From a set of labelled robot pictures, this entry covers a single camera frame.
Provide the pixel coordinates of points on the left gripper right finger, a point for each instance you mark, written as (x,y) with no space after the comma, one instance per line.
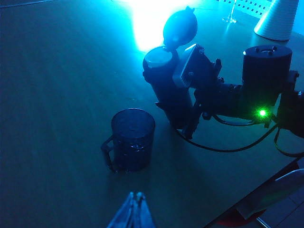
(142,216)

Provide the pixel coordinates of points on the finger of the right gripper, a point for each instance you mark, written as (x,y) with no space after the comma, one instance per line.
(160,106)
(192,121)

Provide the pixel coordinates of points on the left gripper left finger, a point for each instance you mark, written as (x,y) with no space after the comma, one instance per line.
(123,216)

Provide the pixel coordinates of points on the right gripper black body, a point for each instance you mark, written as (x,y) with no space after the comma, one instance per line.
(221,99)

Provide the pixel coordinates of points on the black thermos cup with flip lid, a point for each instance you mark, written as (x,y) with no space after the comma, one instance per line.
(166,85)

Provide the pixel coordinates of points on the wine glass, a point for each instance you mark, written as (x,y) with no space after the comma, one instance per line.
(230,20)

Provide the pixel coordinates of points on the white ribbed cone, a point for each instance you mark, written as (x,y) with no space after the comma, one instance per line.
(278,21)

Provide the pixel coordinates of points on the white perforated chair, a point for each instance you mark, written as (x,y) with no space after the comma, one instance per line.
(249,7)

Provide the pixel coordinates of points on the white chair with chrome legs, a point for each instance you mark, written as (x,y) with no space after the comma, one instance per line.
(273,192)

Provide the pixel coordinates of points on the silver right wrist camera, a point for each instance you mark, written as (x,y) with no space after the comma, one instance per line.
(190,69)

